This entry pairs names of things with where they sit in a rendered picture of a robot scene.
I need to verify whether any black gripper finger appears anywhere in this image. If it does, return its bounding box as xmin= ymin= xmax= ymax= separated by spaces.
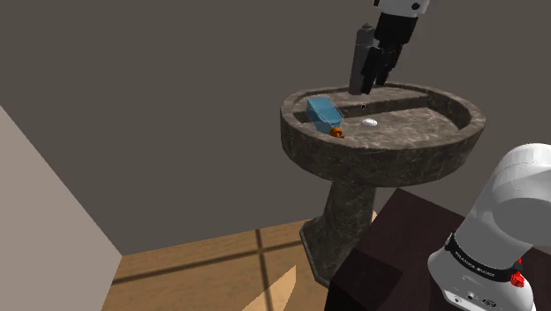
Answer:
xmin=374 ymin=44 xmax=404 ymax=87
xmin=359 ymin=45 xmax=386 ymax=95

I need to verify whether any tall grey cylinder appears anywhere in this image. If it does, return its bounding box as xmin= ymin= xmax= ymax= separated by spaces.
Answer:
xmin=348 ymin=23 xmax=380 ymax=96

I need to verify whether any blue bottle with orange cap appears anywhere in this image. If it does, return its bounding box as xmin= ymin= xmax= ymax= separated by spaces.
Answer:
xmin=306 ymin=95 xmax=346 ymax=140

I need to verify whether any dark maroon robot stand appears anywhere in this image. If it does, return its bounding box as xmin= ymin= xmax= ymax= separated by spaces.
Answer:
xmin=324 ymin=187 xmax=551 ymax=311

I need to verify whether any dark marble pedestal sink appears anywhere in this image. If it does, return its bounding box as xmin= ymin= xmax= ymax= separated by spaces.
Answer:
xmin=279 ymin=81 xmax=487 ymax=289

